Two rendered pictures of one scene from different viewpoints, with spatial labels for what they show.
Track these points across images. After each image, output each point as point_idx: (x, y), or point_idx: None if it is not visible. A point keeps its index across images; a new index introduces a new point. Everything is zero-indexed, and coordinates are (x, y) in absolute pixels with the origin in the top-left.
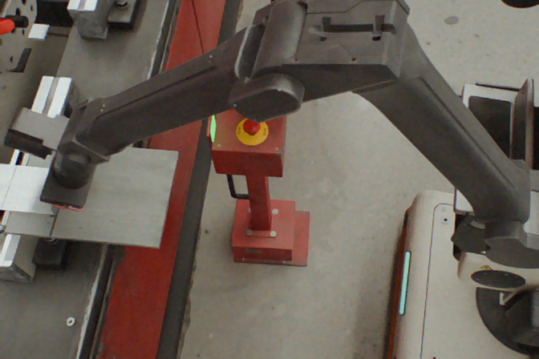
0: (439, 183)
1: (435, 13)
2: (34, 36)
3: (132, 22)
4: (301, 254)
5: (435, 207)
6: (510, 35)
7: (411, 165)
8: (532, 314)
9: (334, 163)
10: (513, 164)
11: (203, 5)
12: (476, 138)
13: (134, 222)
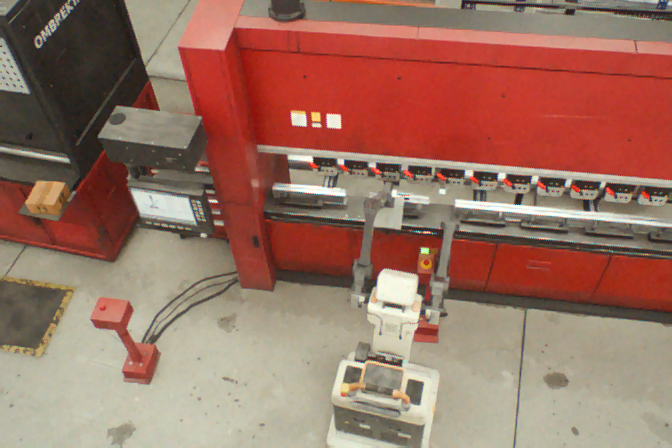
0: (457, 405)
1: (579, 421)
2: (440, 191)
3: (460, 221)
4: (416, 338)
5: (428, 373)
6: None
7: (467, 393)
8: (362, 342)
9: (466, 356)
10: (367, 256)
11: (506, 261)
12: (365, 238)
13: (379, 220)
